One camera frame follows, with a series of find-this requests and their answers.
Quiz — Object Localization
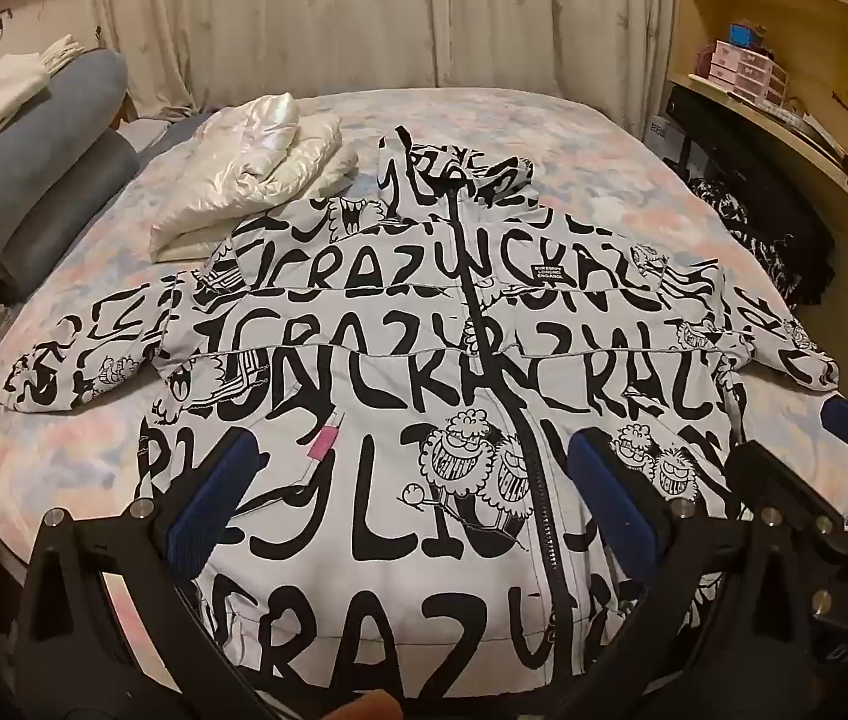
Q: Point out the white shiny puffer jacket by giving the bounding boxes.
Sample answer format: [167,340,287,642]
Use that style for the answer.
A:
[148,92,361,265]

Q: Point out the wooden desk shelving unit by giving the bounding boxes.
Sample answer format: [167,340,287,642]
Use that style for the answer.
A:
[664,0,848,293]

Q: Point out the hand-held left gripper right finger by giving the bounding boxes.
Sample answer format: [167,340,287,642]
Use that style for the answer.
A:
[544,427,845,720]

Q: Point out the cream patterned curtain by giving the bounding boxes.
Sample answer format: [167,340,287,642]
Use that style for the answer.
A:
[86,0,687,121]

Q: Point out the pastel patterned bed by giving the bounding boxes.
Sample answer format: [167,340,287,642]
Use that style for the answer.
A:
[0,86,848,720]

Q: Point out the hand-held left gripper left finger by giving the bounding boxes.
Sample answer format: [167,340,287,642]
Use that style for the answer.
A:
[15,431,264,720]

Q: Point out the black clothing pile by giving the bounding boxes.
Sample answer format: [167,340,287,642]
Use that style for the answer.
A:
[682,172,837,308]

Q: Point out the blue pillow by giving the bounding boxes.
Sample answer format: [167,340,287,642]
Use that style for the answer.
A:
[0,51,129,230]
[0,131,142,293]

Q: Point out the pink drawer boxes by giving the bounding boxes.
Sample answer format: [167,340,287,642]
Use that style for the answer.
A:
[694,37,792,102]

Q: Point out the white black printed jacket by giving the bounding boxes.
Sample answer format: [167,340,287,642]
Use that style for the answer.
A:
[0,124,845,720]

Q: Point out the person's left hand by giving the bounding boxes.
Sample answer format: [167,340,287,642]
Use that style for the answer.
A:
[323,692,404,720]

